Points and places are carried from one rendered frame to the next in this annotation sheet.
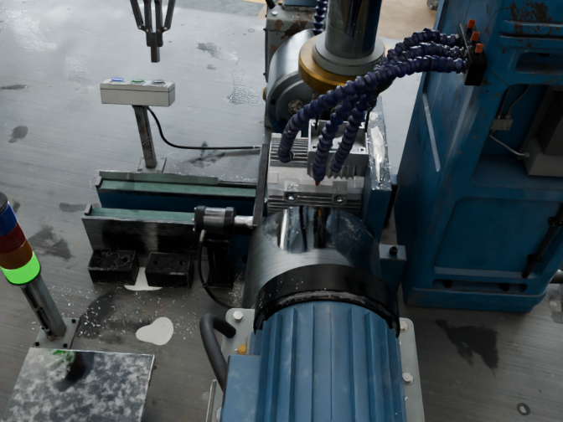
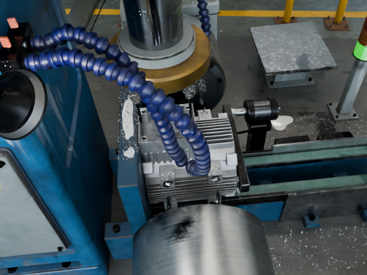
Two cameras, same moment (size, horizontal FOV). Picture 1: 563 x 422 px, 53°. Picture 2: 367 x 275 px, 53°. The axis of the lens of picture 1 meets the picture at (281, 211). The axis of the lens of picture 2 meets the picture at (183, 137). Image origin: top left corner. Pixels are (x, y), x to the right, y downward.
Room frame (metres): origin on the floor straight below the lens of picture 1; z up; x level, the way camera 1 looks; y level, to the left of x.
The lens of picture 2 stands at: (1.43, -0.11, 1.70)
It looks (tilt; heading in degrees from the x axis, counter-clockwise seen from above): 49 degrees down; 177
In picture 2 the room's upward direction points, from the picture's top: 4 degrees counter-clockwise
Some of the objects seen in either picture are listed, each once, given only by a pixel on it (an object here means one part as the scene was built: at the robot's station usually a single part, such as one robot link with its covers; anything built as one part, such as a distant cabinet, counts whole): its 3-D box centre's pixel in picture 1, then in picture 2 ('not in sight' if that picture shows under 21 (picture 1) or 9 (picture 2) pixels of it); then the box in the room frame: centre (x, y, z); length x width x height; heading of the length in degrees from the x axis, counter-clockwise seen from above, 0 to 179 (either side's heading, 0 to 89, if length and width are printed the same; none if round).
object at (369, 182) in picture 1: (381, 197); (124, 175); (0.90, -0.23, 0.97); 0.30 x 0.11 x 0.34; 178
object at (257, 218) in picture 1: (260, 186); (235, 144); (0.88, 0.05, 1.01); 0.26 x 0.04 x 0.03; 179
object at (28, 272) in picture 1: (19, 264); (366, 48); (0.61, 0.48, 1.05); 0.06 x 0.06 x 0.04
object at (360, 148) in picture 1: (336, 149); (167, 133); (0.90, -0.11, 1.11); 0.12 x 0.11 x 0.07; 88
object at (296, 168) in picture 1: (314, 180); (188, 158); (0.90, -0.07, 1.01); 0.20 x 0.19 x 0.19; 88
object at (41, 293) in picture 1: (27, 278); (361, 60); (0.61, 0.48, 1.01); 0.08 x 0.08 x 0.42; 88
